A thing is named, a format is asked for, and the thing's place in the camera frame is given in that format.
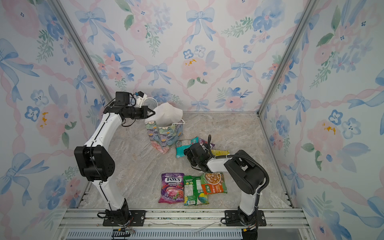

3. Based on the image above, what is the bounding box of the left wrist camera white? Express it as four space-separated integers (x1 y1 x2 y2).
134 91 148 108

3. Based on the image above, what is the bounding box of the aluminium rail frame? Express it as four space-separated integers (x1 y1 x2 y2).
53 209 315 240

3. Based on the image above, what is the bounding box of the floral paper gift bag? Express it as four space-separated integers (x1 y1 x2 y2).
145 103 185 154

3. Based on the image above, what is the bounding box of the yellow snack packet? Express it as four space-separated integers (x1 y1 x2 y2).
211 150 230 157

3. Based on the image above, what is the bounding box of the purple Fox's berries bag upper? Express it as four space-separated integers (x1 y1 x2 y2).
198 137 216 151

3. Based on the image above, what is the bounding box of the green snack packet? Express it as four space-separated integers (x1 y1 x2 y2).
184 176 209 206

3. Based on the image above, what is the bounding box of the purple Fox's berries bag lower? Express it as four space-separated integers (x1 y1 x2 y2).
158 173 185 204

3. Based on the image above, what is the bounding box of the black corrugated cable conduit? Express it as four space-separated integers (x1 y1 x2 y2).
206 134 270 208

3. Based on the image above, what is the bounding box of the teal snack packet back side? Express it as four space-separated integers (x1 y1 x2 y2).
176 137 199 158

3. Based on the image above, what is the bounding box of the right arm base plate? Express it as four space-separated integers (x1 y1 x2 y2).
222 209 267 228

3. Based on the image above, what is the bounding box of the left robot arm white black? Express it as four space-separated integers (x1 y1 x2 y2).
74 105 156 227

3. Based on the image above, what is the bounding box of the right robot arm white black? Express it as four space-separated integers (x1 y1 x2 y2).
184 143 270 227

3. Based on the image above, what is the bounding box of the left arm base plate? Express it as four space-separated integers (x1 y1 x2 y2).
103 210 147 227

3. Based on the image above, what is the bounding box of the purple fox's berries bag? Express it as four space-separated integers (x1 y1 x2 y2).
198 137 216 151
158 173 185 204

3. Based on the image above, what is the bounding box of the orange green cereal packet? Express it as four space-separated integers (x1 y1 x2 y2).
201 172 228 195

